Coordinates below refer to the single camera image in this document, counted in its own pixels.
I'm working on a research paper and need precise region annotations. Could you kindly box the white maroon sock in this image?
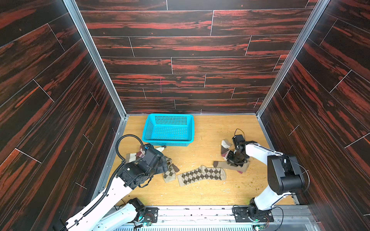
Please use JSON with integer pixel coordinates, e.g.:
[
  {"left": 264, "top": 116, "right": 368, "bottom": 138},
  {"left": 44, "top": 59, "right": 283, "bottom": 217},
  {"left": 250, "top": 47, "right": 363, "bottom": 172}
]
[{"left": 136, "top": 145, "right": 167, "bottom": 157}]

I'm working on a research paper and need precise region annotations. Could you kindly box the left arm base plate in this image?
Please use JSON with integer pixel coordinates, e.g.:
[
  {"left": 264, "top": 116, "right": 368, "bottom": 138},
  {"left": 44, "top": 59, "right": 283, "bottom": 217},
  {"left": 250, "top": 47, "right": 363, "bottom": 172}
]
[{"left": 128, "top": 198, "right": 159, "bottom": 225}]

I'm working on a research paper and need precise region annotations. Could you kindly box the white striped sock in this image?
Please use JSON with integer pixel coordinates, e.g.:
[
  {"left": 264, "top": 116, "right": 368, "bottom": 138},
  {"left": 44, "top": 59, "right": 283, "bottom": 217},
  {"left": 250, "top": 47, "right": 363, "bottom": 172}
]
[{"left": 221, "top": 139, "right": 234, "bottom": 160}]

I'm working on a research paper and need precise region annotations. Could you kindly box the aluminium corner frame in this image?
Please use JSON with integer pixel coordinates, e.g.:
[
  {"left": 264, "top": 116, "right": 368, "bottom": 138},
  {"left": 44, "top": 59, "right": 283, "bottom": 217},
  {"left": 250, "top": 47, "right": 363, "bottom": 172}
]
[
  {"left": 256, "top": 0, "right": 330, "bottom": 150},
  {"left": 63, "top": 0, "right": 128, "bottom": 198}
]

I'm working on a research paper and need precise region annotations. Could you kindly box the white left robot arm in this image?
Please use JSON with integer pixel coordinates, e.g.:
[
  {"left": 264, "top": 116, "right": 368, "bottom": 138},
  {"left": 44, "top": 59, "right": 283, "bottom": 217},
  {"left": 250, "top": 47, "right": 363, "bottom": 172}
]
[{"left": 53, "top": 135, "right": 168, "bottom": 231}]

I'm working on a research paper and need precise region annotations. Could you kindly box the tan ribbed sock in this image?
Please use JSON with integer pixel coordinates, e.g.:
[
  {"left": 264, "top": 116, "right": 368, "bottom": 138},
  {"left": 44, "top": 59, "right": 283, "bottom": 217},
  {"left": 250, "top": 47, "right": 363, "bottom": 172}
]
[
  {"left": 126, "top": 153, "right": 138, "bottom": 163},
  {"left": 213, "top": 161, "right": 250, "bottom": 174}
]

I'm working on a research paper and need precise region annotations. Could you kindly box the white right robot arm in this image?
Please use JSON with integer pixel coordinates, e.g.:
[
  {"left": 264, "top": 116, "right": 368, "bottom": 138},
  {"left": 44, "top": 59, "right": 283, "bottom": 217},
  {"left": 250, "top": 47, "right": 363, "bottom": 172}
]
[{"left": 226, "top": 134, "right": 305, "bottom": 222}]

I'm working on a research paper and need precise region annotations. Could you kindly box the argyle brown sock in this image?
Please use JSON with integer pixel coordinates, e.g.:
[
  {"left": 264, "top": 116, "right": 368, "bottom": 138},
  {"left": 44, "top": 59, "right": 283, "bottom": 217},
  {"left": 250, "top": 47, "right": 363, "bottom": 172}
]
[
  {"left": 177, "top": 166, "right": 226, "bottom": 186},
  {"left": 163, "top": 157, "right": 179, "bottom": 183}
]

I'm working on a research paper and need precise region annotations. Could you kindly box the aluminium corner frame right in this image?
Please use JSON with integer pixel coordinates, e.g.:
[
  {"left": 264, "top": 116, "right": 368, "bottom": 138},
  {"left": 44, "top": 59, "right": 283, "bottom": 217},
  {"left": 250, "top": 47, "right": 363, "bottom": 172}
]
[{"left": 256, "top": 0, "right": 330, "bottom": 150}]

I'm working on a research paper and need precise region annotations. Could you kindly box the aluminium corner frame left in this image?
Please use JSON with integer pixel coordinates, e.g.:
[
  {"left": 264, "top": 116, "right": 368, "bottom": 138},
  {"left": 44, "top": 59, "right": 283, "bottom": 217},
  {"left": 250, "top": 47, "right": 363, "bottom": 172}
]
[{"left": 63, "top": 0, "right": 128, "bottom": 198}]

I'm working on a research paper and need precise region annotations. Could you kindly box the teal plastic basket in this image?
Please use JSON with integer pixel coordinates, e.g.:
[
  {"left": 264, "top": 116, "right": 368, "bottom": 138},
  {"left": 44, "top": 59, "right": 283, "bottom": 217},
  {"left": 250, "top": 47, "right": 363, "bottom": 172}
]
[{"left": 142, "top": 114, "right": 195, "bottom": 146}]

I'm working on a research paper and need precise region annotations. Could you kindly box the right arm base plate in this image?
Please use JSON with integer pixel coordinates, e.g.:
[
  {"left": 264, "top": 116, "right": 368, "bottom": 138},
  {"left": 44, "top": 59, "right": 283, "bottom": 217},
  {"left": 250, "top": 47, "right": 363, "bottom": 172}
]
[{"left": 232, "top": 205, "right": 274, "bottom": 223}]

